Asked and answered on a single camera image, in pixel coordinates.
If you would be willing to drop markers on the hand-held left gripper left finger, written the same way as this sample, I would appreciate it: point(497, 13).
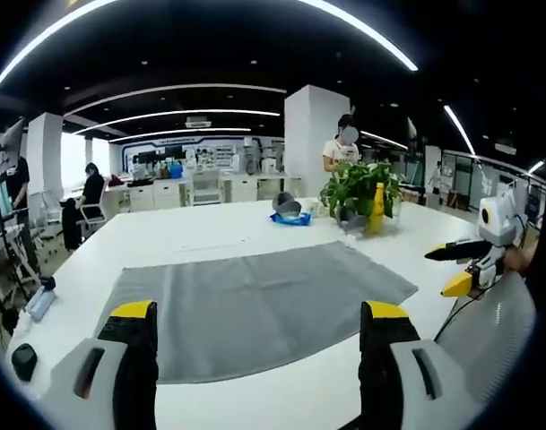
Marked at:
point(97, 385)

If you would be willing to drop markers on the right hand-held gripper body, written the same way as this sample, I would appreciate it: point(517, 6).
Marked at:
point(499, 221)

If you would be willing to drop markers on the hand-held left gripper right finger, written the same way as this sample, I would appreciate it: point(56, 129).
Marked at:
point(389, 385)

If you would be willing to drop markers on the grey towel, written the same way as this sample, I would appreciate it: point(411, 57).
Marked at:
point(254, 309)

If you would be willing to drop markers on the person's right hand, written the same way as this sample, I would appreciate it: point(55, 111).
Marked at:
point(517, 260)

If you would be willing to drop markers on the grey mesh chair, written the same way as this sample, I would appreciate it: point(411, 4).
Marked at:
point(492, 340)

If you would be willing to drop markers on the small black device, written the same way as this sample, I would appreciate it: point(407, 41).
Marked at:
point(25, 362)

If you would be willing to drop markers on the yellow bottle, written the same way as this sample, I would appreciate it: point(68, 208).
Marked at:
point(375, 210)

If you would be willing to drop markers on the light blue packet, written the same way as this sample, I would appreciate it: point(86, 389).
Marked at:
point(40, 302)

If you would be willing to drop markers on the grey plant pot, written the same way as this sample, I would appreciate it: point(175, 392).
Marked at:
point(351, 220)

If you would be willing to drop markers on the small black clip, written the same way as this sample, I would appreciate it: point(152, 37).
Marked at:
point(48, 282)

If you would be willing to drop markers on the green potted plant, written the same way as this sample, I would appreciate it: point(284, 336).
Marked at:
point(353, 183)

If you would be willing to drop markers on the white office chair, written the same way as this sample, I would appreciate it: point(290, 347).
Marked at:
point(93, 210)

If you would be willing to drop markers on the blue and grey cloth bundle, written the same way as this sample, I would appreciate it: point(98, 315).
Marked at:
point(286, 202)

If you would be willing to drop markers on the white table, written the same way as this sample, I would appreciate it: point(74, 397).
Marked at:
point(201, 230)

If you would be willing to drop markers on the white cabinet row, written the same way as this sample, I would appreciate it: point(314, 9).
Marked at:
point(165, 192)

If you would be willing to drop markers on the white slatted chair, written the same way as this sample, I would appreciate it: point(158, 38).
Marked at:
point(207, 188)

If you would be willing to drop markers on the long ceiling light strip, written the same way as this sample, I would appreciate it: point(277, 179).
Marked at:
point(366, 29)

